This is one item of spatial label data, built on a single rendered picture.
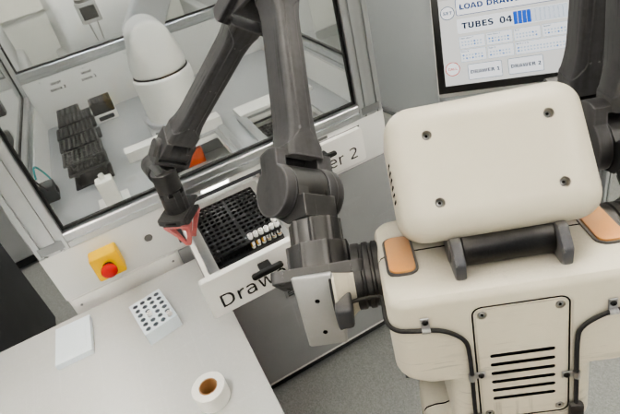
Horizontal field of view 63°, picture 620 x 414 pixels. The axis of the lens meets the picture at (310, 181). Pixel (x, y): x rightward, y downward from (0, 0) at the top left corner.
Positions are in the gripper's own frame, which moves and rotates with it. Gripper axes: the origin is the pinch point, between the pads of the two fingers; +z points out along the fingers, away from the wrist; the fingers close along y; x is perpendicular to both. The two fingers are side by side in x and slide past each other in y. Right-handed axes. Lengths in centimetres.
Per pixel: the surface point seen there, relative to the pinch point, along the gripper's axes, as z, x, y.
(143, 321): 14.8, -12.6, 13.0
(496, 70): -10, 78, -57
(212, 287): 2.3, 10.0, 14.3
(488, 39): -17, 76, -63
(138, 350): 17.7, -11.9, 19.4
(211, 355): 17.3, 7.2, 20.7
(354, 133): -1, 37, -44
